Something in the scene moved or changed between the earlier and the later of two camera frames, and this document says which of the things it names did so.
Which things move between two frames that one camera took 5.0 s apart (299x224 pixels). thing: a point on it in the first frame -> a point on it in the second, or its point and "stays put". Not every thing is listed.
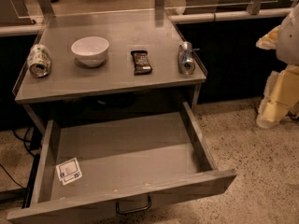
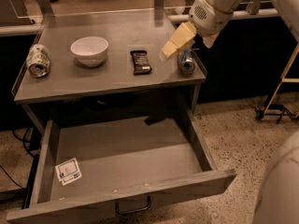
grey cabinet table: [85, 52] stays put
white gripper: [289, 44] -> [207, 18]
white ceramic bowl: [91, 50] stays put
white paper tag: [69, 172] stays put
